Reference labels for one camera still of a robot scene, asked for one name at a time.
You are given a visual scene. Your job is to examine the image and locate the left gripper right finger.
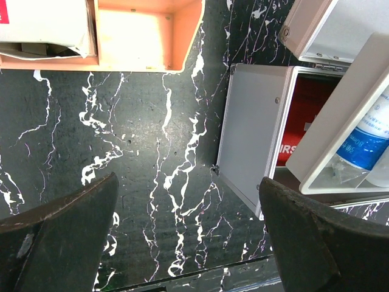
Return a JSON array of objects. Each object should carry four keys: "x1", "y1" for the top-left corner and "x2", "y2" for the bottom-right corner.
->
[{"x1": 259, "y1": 177, "x2": 388, "y2": 291}]

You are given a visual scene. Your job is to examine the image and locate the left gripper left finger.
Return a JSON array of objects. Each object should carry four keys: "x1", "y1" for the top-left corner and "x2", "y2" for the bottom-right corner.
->
[{"x1": 1, "y1": 173, "x2": 119, "y2": 291}]

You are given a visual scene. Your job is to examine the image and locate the grey plastic tray insert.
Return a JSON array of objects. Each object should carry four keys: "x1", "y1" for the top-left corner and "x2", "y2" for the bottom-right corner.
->
[{"x1": 286, "y1": 32, "x2": 388, "y2": 195}]

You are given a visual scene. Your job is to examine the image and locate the white blue tube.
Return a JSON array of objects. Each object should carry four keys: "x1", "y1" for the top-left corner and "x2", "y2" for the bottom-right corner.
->
[{"x1": 331, "y1": 89, "x2": 388, "y2": 184}]

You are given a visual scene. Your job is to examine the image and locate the silver metal medicine case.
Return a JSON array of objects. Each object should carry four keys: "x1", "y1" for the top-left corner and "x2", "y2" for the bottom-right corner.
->
[{"x1": 217, "y1": 1, "x2": 388, "y2": 217}]

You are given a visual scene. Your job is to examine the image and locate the red first aid pouch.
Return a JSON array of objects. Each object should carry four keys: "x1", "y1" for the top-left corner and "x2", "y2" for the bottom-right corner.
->
[{"x1": 277, "y1": 74, "x2": 340, "y2": 167}]

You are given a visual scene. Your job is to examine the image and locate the clear bottle white cap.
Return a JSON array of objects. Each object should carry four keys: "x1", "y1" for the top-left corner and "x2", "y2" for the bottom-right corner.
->
[{"x1": 366, "y1": 148, "x2": 389, "y2": 188}]

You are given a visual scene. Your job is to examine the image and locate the grey stationery box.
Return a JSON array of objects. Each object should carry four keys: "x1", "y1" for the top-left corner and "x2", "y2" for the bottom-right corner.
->
[{"x1": 1, "y1": 0, "x2": 97, "y2": 60}]

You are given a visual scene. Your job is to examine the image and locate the orange plastic file organizer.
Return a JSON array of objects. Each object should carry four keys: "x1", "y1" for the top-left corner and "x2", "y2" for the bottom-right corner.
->
[{"x1": 1, "y1": 1, "x2": 205, "y2": 73}]

